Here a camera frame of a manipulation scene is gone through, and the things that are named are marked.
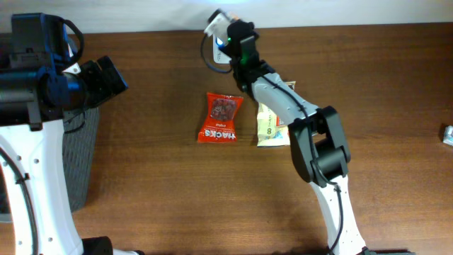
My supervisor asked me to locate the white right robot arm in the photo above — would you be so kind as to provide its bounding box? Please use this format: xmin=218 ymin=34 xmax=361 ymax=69
xmin=221 ymin=20 xmax=373 ymax=254

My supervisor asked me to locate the yellow snack bag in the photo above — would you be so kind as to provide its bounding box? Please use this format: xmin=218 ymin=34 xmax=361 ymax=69
xmin=256 ymin=103 xmax=290 ymax=147

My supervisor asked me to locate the red Hacks candy bag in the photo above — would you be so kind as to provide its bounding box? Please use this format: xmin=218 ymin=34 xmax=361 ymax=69
xmin=197 ymin=93 xmax=243 ymax=143

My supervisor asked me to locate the green Kleenex tissue pack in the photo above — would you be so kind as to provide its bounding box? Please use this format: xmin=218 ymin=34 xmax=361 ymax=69
xmin=442 ymin=125 xmax=453 ymax=146

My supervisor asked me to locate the grey plastic lattice basket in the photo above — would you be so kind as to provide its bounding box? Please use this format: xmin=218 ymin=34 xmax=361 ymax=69
xmin=62 ymin=108 xmax=100 ymax=213

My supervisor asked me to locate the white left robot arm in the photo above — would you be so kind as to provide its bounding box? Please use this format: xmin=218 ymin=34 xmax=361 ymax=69
xmin=1 ymin=13 xmax=127 ymax=254

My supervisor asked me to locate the white barcode scanner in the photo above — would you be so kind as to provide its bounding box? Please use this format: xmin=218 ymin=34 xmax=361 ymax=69
xmin=212 ymin=35 xmax=231 ymax=64

